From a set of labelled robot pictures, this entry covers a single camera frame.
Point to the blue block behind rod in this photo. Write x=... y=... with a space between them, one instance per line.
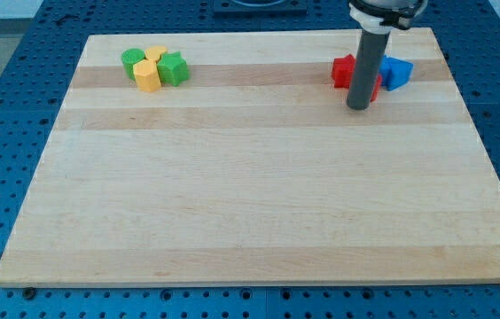
x=384 y=70

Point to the yellow round block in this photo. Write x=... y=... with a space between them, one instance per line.
x=154 y=53

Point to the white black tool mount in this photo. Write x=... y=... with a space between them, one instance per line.
x=380 y=17

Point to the green star block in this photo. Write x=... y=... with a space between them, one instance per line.
x=173 y=68

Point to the red block behind rod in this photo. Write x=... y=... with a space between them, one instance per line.
x=376 y=88

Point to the yellow hexagon block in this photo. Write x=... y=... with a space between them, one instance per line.
x=146 y=76

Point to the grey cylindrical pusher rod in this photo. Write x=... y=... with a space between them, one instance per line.
x=369 y=56

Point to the red star block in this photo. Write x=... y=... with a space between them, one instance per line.
x=342 y=71

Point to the light wooden board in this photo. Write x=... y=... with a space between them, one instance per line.
x=254 y=172

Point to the dark blue base plate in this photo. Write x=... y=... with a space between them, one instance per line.
x=240 y=7

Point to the blue triangle block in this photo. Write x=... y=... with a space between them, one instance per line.
x=399 y=73

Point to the green cylinder block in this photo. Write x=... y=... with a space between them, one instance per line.
x=129 y=58

